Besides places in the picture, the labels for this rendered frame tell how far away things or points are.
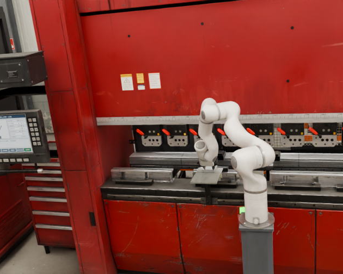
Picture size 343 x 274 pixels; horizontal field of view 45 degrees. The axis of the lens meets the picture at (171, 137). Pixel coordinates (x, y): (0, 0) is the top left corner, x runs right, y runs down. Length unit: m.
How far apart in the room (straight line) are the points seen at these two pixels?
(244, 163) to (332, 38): 1.05
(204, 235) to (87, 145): 1.09
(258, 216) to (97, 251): 1.59
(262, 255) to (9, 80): 1.85
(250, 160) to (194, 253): 1.34
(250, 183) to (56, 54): 1.60
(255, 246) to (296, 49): 1.24
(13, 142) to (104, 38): 0.94
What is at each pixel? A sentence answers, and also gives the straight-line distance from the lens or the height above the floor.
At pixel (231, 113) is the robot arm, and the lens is 2.37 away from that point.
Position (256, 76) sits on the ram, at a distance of 2.80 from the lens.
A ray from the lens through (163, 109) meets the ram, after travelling 2.98.
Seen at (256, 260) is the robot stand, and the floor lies 0.80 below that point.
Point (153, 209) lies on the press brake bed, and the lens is 3.18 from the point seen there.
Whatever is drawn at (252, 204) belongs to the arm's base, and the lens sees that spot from 2.24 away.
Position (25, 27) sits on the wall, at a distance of 8.20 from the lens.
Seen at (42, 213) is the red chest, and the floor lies 0.47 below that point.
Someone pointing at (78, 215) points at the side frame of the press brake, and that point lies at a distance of 3.36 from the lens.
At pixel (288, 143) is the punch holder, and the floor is 1.20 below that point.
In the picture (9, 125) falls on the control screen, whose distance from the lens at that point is 2.91.
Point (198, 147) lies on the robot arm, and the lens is 2.73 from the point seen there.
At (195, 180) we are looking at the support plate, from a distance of 2.86.
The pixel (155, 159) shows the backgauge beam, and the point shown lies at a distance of 3.42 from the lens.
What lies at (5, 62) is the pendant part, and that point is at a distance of 2.85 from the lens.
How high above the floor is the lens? 2.15
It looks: 17 degrees down
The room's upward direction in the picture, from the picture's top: 6 degrees counter-clockwise
